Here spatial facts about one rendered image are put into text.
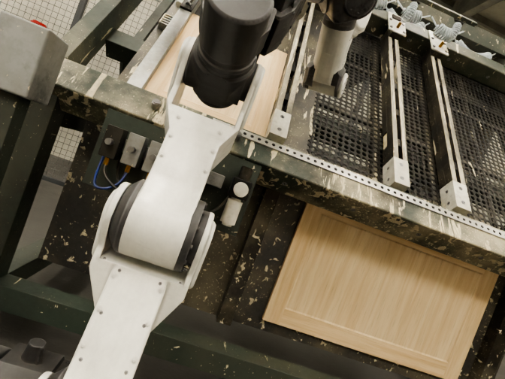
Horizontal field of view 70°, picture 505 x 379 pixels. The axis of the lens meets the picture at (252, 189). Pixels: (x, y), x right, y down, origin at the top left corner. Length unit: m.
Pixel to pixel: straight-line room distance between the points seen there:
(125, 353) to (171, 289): 0.13
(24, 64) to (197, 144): 0.53
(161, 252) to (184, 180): 0.14
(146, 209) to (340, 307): 1.11
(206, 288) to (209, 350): 0.27
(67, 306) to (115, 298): 0.64
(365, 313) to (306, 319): 0.25
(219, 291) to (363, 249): 0.61
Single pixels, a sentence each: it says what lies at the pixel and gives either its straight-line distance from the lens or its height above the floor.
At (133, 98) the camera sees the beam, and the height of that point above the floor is 0.86.
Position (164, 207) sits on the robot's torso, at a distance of 0.65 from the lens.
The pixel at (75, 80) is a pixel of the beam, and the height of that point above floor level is 0.85.
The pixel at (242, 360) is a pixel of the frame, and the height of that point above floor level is 0.18.
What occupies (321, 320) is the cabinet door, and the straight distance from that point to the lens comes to 1.58.
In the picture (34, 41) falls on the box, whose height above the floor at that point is 0.89.
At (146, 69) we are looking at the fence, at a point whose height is 0.98.
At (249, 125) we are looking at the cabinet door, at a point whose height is 0.93.
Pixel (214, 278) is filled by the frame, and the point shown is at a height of 0.34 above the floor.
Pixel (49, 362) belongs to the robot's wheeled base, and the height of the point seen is 0.21.
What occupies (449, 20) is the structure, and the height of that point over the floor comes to 2.15.
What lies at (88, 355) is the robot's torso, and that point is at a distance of 0.70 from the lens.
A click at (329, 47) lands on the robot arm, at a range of 1.10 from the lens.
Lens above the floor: 0.76
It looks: 2 degrees down
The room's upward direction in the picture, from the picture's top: 21 degrees clockwise
